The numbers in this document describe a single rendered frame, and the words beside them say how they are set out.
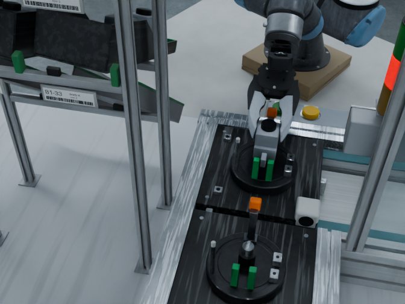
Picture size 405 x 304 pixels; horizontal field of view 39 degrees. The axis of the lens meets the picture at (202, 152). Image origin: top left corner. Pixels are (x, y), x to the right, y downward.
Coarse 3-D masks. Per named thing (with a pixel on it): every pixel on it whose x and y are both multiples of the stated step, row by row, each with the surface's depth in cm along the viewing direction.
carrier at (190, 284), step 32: (192, 224) 107; (224, 224) 108; (192, 256) 102; (224, 256) 100; (256, 256) 100; (288, 256) 102; (192, 288) 97; (224, 288) 95; (256, 288) 95; (288, 288) 98
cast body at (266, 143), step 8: (264, 120) 110; (272, 120) 110; (264, 128) 109; (272, 128) 109; (256, 136) 109; (264, 136) 109; (272, 136) 108; (256, 144) 110; (264, 144) 110; (272, 144) 109; (256, 152) 111; (264, 152) 110; (272, 152) 110; (264, 160) 109
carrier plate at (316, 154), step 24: (216, 144) 124; (240, 144) 124; (288, 144) 124; (312, 144) 124; (216, 168) 118; (312, 168) 119; (240, 192) 114; (288, 192) 114; (312, 192) 114; (240, 216) 111; (264, 216) 110; (288, 216) 109
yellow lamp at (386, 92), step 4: (384, 84) 84; (384, 88) 84; (388, 88) 83; (384, 92) 84; (388, 92) 83; (380, 96) 86; (384, 96) 84; (388, 96) 83; (380, 100) 86; (384, 100) 85; (388, 100) 84; (380, 104) 86; (384, 104) 85; (380, 108) 86; (384, 108) 85; (380, 112) 86; (384, 112) 86
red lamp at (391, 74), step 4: (392, 52) 81; (392, 56) 80; (392, 60) 80; (396, 60) 80; (392, 64) 81; (396, 64) 80; (388, 68) 82; (392, 68) 81; (396, 68) 80; (388, 72) 82; (392, 72) 81; (396, 72) 80; (388, 76) 82; (392, 76) 81; (388, 80) 82; (392, 80) 82; (388, 84) 83; (392, 84) 82
